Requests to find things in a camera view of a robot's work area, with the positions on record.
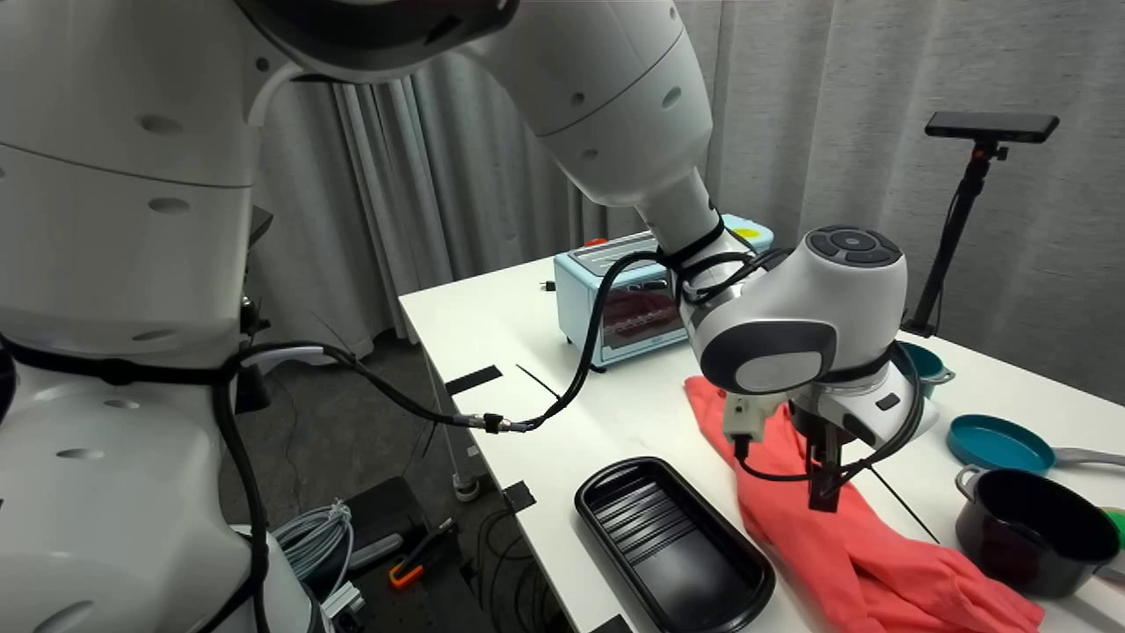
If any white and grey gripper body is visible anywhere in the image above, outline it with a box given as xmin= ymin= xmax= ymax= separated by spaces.
xmin=722 ymin=363 xmax=924 ymax=449

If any orange towel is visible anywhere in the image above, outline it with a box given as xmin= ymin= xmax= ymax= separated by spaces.
xmin=683 ymin=376 xmax=1045 ymax=633

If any black rectangular tray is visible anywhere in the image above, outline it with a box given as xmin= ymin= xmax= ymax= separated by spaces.
xmin=573 ymin=458 xmax=774 ymax=633

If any black cooking pot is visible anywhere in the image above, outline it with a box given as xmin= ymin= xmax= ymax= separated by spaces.
xmin=952 ymin=469 xmax=1120 ymax=598

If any light blue toaster oven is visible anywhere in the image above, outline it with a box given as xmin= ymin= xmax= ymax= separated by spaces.
xmin=551 ymin=211 xmax=776 ymax=373

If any teal pot with handles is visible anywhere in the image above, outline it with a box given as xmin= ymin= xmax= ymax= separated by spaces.
xmin=902 ymin=340 xmax=952 ymax=396

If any black camera tripod stand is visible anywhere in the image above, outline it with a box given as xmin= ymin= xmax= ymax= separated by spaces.
xmin=902 ymin=109 xmax=1063 ymax=340

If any orange handled tool on floor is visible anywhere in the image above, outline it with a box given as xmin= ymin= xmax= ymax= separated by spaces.
xmin=388 ymin=516 xmax=458 ymax=592

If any grey cable bundle on floor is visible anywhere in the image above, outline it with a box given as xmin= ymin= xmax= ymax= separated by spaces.
xmin=272 ymin=498 xmax=365 ymax=629

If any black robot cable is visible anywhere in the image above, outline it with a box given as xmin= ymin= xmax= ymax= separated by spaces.
xmin=0 ymin=220 xmax=928 ymax=633

